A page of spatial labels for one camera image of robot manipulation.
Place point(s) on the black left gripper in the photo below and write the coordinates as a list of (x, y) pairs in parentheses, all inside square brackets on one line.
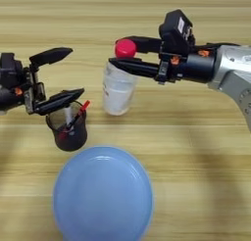
[(13, 96)]

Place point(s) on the white marker with black cap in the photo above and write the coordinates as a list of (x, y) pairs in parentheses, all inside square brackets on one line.
[(68, 116)]

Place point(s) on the small black box left gripper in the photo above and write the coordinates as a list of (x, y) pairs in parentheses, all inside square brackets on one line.
[(10, 70)]

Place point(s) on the clear bottle with red cap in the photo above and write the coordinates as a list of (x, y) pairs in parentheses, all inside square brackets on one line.
[(117, 94)]

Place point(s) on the black pen with red cap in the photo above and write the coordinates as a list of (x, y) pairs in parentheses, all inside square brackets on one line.
[(80, 112)]

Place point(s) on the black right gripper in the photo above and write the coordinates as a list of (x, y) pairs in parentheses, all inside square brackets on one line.
[(196, 67)]

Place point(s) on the dark translucent pen cup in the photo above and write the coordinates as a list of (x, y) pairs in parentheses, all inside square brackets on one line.
[(70, 140)]

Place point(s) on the blue round plate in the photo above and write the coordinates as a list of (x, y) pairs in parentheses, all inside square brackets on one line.
[(101, 196)]

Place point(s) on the small black box gripper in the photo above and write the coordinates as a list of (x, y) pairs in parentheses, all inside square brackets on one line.
[(176, 32), (10, 70)]

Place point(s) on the small black box right gripper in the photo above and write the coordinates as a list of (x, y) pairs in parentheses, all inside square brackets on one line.
[(176, 32)]

